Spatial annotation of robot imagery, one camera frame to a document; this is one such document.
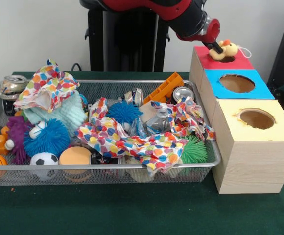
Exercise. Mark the green spiky ball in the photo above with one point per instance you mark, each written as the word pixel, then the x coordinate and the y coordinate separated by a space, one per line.
pixel 193 151

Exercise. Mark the small soccer ball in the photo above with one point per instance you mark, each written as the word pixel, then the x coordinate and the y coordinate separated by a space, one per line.
pixel 44 159

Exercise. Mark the yellow duck plush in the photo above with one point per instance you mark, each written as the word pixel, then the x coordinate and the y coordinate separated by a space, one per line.
pixel 230 49

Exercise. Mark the orange foam cylinder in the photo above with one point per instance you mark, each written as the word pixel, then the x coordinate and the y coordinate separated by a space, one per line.
pixel 74 156

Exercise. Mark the colourful dotted cloth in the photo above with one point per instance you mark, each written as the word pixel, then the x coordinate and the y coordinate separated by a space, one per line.
pixel 137 144
pixel 49 80

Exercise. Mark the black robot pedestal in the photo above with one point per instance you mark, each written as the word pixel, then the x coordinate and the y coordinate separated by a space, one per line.
pixel 122 44

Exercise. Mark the orange plastic building brick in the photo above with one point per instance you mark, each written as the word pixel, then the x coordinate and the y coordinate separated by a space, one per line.
pixel 164 88

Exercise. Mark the blue spiky ball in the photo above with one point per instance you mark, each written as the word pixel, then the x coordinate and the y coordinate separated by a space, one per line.
pixel 123 111
pixel 49 140

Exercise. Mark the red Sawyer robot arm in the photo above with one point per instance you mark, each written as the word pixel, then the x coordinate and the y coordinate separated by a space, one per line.
pixel 181 14

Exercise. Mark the wooden box with three holes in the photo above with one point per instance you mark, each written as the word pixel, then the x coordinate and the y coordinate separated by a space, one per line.
pixel 254 166

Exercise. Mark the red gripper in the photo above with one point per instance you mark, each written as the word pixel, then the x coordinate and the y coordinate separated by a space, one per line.
pixel 214 29

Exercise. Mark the mint green knitted cloth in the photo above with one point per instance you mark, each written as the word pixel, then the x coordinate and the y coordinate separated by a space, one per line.
pixel 71 112

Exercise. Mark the shallow metal mesh bin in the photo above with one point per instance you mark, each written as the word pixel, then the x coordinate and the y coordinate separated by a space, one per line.
pixel 34 168

